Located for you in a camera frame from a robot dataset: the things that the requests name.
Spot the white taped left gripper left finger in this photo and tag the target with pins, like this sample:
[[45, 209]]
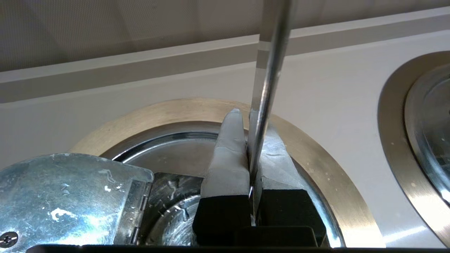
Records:
[[228, 165]]

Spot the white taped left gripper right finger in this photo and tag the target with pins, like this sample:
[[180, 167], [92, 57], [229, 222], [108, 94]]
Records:
[[281, 175]]

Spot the right steel pot lid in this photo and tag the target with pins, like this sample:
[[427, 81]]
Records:
[[411, 116]]

